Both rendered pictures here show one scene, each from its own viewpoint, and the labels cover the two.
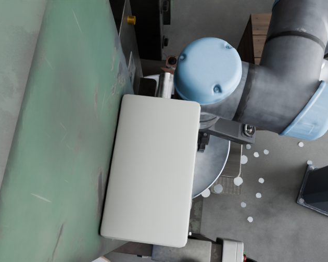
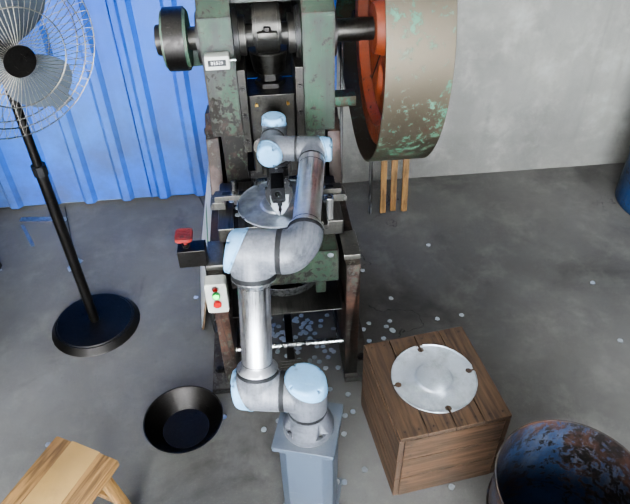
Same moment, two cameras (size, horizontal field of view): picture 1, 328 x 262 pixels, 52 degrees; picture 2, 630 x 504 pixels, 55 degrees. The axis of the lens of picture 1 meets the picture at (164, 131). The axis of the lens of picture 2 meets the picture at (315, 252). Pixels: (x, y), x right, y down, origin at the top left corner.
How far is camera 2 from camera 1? 1.77 m
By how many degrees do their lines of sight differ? 48
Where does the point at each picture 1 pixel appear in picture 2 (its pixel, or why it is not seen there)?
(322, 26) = (302, 142)
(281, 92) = (269, 135)
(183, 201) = (210, 56)
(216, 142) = (281, 223)
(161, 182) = (213, 55)
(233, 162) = not seen: hidden behind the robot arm
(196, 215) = not seen: hidden behind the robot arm
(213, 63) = (273, 115)
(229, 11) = (505, 372)
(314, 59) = (286, 141)
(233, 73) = (270, 119)
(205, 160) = (268, 220)
